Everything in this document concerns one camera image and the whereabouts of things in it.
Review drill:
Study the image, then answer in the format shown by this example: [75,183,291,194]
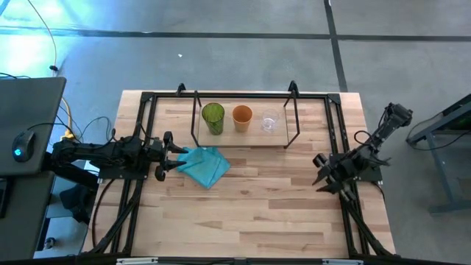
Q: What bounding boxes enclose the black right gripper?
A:
[311,152,364,195]

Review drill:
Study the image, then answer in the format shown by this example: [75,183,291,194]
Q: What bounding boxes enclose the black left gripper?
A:
[146,131,190,182]

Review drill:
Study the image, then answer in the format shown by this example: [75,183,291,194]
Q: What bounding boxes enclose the green translucent plastic cup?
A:
[201,102,226,136]

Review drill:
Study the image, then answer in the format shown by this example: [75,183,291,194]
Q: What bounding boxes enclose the orange plastic cup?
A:
[232,105,254,133]

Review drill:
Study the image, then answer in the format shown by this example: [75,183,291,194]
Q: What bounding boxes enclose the clear plastic cup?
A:
[260,108,281,134]

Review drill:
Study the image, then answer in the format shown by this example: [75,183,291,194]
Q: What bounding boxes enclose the blue microfibre cloth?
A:
[176,146,232,190]

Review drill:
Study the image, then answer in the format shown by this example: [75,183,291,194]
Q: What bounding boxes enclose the desk with grey metal legs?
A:
[406,93,471,215]

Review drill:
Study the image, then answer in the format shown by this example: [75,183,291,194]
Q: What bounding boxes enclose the black computer mouse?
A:
[11,130,37,163]

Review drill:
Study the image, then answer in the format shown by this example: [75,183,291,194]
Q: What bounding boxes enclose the dark grey desk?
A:
[0,76,68,263]

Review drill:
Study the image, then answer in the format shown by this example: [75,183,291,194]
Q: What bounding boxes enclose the black aluminium rig frame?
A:
[81,81,397,259]

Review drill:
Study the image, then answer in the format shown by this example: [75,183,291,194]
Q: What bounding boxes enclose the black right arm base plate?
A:
[352,161,384,184]

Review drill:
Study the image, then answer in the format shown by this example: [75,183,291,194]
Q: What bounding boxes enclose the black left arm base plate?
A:
[97,166,149,181]

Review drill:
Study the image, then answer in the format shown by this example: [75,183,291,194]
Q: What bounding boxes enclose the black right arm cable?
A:
[353,129,375,149]

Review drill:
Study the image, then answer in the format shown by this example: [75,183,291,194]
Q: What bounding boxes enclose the wooden shelf with wire legs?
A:
[189,90,301,150]

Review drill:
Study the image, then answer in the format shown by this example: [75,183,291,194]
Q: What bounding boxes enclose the silver frame bracket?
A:
[322,258,364,265]
[116,257,160,265]

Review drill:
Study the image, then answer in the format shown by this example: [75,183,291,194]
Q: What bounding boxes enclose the yellow cable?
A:
[60,96,77,141]

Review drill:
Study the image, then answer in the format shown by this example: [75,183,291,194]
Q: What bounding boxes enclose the white cable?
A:
[26,0,59,71]

